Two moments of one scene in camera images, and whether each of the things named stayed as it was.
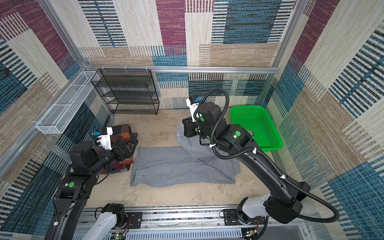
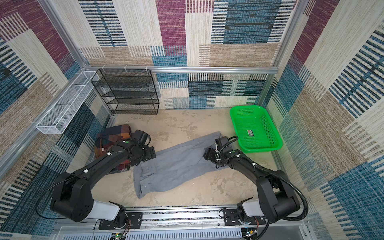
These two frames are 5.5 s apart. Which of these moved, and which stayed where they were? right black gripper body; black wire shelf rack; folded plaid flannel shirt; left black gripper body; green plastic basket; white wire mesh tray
Moved: left black gripper body; right black gripper body
Stayed: folded plaid flannel shirt; black wire shelf rack; green plastic basket; white wire mesh tray
